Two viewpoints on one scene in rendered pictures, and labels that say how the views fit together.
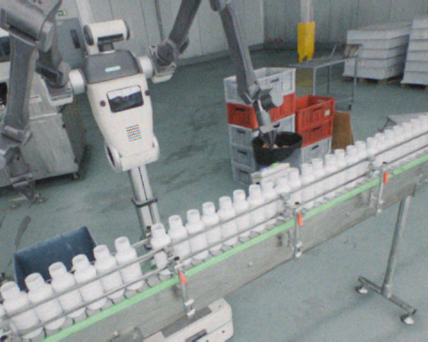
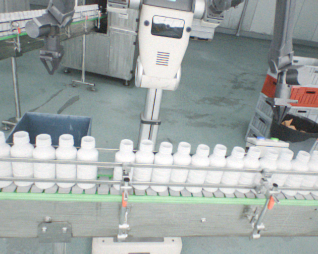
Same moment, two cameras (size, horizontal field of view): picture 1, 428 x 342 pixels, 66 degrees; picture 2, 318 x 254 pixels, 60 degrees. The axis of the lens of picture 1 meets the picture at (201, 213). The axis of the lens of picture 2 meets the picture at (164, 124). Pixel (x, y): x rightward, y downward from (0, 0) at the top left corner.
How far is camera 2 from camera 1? 24 cm
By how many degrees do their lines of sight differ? 12
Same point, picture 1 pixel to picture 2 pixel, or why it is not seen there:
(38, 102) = (124, 19)
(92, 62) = not seen: outside the picture
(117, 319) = (53, 206)
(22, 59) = not seen: outside the picture
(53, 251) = (57, 126)
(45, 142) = (116, 50)
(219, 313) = (169, 246)
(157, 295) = (99, 204)
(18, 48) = not seen: outside the picture
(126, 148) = (150, 68)
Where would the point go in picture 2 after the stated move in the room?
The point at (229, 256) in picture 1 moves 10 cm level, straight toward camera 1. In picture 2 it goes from (184, 203) to (173, 224)
